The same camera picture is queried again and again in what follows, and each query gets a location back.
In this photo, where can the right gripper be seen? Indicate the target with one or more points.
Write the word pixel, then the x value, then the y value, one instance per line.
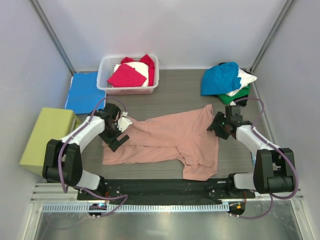
pixel 215 126

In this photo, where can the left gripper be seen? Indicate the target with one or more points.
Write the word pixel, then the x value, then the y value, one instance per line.
pixel 113 143

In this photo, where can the pink t-shirt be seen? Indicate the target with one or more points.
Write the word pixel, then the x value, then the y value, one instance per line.
pixel 181 136

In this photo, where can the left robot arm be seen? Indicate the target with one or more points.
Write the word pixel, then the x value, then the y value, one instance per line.
pixel 63 157

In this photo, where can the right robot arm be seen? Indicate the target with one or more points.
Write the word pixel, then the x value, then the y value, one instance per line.
pixel 274 169

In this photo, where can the green t-shirt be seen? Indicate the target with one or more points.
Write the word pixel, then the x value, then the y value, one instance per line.
pixel 243 93

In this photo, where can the black t-shirt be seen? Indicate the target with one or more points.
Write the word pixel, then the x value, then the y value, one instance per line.
pixel 240 101

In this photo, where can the blue t-shirt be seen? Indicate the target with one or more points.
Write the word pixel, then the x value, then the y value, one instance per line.
pixel 220 79

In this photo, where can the marker pens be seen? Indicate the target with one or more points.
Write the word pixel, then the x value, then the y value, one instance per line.
pixel 253 159

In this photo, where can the white t-shirt on pile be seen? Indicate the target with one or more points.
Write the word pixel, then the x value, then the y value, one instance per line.
pixel 245 80

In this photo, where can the blue folder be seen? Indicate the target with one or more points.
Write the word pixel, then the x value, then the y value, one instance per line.
pixel 83 94

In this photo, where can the red t-shirt in basket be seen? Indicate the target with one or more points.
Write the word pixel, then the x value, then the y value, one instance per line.
pixel 145 59

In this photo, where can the white plastic basket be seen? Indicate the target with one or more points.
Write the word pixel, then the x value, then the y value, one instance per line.
pixel 105 71

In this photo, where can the yellow-green box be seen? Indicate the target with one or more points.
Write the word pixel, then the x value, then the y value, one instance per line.
pixel 52 123

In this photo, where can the white t-shirt in basket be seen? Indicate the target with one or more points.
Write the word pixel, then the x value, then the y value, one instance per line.
pixel 130 74

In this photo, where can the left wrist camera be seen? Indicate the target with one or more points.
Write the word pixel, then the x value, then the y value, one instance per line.
pixel 123 122

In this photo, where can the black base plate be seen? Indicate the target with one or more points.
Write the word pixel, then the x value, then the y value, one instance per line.
pixel 174 192

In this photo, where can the white slotted cable duct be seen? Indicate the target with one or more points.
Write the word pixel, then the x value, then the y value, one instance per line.
pixel 105 208

